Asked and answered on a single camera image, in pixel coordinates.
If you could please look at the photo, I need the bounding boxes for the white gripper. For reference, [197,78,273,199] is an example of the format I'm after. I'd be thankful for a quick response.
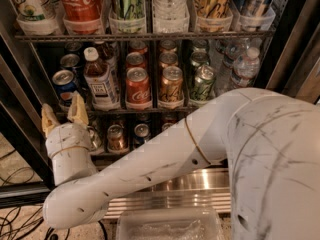
[41,91,91,158]

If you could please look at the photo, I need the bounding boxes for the red coke can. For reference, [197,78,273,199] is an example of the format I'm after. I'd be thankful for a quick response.
[126,67,151,104]
[126,52,146,69]
[162,122,173,131]

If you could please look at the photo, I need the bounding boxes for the steel fridge base grille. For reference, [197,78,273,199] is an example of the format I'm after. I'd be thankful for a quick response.
[105,168,231,219]

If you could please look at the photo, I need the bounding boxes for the blue pepsi can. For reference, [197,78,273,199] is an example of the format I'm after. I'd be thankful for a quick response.
[52,69,79,106]
[133,123,151,148]

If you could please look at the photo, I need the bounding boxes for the white 7up can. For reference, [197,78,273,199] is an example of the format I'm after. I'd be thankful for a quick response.
[12,0,55,21]

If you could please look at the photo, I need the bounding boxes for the orange lacroix can front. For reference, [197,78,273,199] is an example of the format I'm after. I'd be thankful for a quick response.
[159,66,183,102]

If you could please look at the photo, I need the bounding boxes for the black floor cables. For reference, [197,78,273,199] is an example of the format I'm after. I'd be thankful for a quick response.
[0,148,108,240]

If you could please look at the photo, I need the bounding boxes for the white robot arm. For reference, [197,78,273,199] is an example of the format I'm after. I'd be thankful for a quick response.
[42,88,320,240]

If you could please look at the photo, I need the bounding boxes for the tea bottle white cap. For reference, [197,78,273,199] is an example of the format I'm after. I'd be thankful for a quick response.
[84,47,118,106]

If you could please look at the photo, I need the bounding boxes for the large red coca-cola can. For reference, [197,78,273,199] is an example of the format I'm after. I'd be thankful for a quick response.
[62,0,104,35]

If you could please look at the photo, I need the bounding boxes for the glass fridge door right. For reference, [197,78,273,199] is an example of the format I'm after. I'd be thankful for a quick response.
[265,0,320,103]

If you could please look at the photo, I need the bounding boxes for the middle wire shelf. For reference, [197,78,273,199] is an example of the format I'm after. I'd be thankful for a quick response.
[55,105,198,117]

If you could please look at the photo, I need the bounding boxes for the bottom blue pepsi can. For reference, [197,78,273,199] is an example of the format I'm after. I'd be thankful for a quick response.
[133,123,151,148]

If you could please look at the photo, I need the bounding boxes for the blue pepsi can front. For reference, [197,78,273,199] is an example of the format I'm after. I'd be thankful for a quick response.
[52,69,79,106]

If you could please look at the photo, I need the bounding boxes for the bottom orange can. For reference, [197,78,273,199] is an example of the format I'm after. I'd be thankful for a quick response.
[107,124,128,151]

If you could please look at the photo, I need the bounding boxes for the clear water bottle front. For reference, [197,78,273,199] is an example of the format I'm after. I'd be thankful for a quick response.
[229,47,260,89]

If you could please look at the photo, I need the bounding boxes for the top wire shelf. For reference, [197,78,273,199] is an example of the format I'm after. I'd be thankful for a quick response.
[14,30,274,43]

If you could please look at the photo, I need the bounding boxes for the top shelf water bottle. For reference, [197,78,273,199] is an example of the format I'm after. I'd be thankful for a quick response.
[153,0,187,20]

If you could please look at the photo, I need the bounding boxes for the clear plastic bin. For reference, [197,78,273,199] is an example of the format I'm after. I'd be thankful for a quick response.
[116,207,225,240]

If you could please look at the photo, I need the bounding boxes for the bottom green can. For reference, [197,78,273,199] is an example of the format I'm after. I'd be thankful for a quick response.
[87,126,102,151]

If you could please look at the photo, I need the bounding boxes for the red coke can front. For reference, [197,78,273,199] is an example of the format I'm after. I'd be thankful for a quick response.
[126,67,151,104]

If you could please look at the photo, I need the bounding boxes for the wire shelf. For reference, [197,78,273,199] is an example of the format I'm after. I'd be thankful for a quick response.
[55,105,198,117]
[14,30,274,43]

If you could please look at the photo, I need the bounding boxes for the bottom red coke can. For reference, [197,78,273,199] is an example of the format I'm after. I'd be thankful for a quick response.
[162,122,173,131]

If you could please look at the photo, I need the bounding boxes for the green lacroix can front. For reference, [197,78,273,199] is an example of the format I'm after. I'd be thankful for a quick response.
[190,65,215,101]

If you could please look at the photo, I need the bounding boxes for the tall green lacroix can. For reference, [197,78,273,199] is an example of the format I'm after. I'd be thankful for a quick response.
[112,0,145,20]

